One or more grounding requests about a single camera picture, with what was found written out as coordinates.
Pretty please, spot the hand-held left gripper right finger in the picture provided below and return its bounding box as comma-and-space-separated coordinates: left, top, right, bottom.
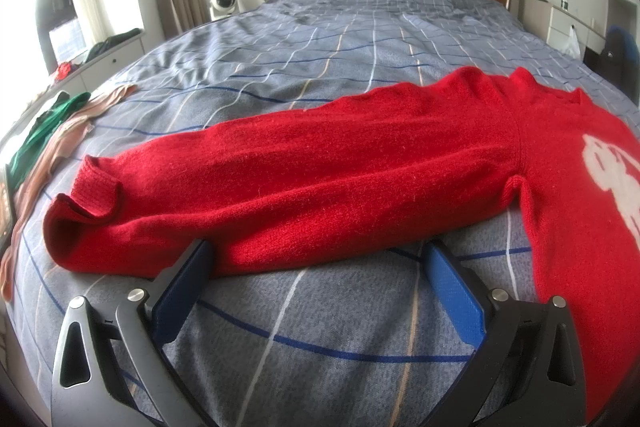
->
422, 238, 588, 427

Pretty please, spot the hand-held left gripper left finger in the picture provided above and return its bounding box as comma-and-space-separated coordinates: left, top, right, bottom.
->
50, 238, 217, 427

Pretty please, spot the red knit sweater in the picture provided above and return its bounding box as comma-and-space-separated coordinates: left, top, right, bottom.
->
42, 66, 640, 425

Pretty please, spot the dark clothes pile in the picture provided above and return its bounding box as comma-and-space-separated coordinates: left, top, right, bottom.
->
82, 28, 143, 62

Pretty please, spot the pink garment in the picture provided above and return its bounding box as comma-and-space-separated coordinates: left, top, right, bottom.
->
0, 84, 137, 300

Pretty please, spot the green garment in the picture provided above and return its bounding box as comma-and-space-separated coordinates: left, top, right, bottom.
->
7, 92, 91, 188

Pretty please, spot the white window bench cabinet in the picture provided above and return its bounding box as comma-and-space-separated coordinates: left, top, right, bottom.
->
0, 29, 147, 148

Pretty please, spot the bed with blue checked cover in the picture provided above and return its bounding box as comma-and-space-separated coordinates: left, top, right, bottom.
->
0, 0, 640, 427

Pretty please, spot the white plastic bag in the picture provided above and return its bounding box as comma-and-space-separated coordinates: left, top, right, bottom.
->
562, 26, 582, 56

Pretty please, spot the white bedside cabinet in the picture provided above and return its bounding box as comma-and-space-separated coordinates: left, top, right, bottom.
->
517, 0, 608, 58

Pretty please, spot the white round fan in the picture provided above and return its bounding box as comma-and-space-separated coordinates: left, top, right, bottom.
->
209, 0, 237, 22

